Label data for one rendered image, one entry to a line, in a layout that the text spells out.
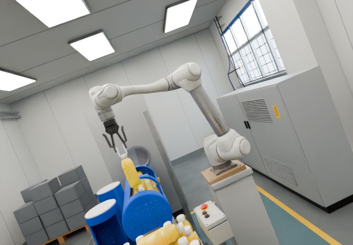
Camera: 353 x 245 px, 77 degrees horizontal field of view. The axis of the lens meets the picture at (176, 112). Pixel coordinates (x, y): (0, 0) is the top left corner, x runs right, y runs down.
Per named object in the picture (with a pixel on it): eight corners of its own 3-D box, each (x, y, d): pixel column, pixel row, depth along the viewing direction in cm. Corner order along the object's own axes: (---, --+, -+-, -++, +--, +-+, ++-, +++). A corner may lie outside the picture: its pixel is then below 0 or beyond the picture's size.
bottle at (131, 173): (135, 183, 138) (124, 156, 139) (143, 181, 135) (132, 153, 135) (128, 189, 132) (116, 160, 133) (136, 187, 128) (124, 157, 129)
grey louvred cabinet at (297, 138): (265, 155, 443) (239, 88, 438) (369, 194, 229) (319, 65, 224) (241, 166, 438) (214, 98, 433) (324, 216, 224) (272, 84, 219)
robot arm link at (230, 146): (235, 151, 169) (258, 149, 151) (224, 164, 161) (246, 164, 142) (181, 66, 161) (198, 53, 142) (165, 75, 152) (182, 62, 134)
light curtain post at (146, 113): (198, 234, 279) (147, 110, 273) (200, 236, 273) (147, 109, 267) (194, 236, 277) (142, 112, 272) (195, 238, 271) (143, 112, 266)
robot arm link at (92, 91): (94, 115, 134) (99, 111, 123) (84, 92, 134) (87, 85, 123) (111, 109, 140) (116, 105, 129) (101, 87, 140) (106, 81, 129)
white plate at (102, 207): (81, 214, 197) (81, 216, 197) (90, 220, 176) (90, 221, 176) (108, 197, 215) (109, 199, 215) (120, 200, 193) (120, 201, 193)
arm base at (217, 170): (227, 160, 187) (224, 153, 187) (238, 164, 165) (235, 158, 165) (208, 169, 185) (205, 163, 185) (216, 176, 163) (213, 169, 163)
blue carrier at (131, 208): (159, 188, 213) (150, 160, 212) (179, 231, 127) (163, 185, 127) (131, 200, 207) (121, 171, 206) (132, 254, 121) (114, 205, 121)
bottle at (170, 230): (139, 244, 95) (178, 224, 99) (144, 261, 90) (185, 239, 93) (134, 237, 91) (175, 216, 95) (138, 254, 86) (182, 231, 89)
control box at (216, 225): (217, 216, 116) (209, 199, 115) (234, 236, 96) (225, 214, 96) (200, 226, 114) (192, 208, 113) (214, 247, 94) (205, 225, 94)
